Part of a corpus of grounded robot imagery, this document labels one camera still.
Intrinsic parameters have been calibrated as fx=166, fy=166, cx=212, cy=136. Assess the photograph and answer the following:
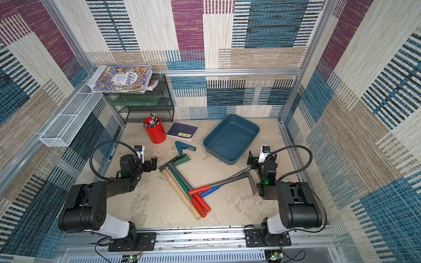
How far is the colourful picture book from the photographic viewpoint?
77cm

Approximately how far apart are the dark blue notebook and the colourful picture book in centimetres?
38

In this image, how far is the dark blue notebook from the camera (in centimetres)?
111
